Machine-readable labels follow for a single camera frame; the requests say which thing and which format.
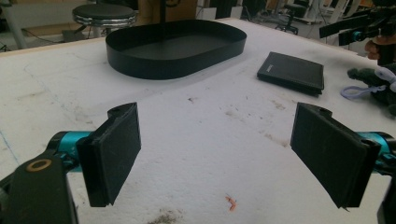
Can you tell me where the black oval tray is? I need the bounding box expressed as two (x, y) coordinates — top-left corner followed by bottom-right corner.
(105, 19), (248, 80)

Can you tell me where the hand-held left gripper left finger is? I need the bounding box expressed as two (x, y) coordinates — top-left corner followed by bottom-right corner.
(48, 102), (142, 208)

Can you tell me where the orange scrap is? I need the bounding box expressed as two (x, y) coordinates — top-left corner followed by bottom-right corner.
(225, 195), (238, 213)

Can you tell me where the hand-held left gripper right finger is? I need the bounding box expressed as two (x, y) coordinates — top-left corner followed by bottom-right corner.
(290, 102), (396, 210)

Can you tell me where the brown cardboard box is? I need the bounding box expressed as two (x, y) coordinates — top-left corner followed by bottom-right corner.
(136, 0), (199, 23)

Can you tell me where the black wallet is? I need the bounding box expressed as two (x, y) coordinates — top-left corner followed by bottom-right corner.
(256, 51), (325, 97)

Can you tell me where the black office chair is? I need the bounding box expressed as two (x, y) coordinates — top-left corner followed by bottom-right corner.
(275, 3), (308, 35)

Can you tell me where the black stand pole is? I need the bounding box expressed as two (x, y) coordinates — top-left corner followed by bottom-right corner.
(160, 0), (168, 23)

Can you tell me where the white table leg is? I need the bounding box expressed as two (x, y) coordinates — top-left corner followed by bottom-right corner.
(0, 4), (28, 50)

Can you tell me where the dark plush toy purple clip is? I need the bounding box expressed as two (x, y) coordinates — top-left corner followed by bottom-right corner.
(340, 63), (396, 118)

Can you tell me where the black floor cable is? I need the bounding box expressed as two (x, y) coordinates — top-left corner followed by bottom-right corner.
(21, 28), (64, 45)

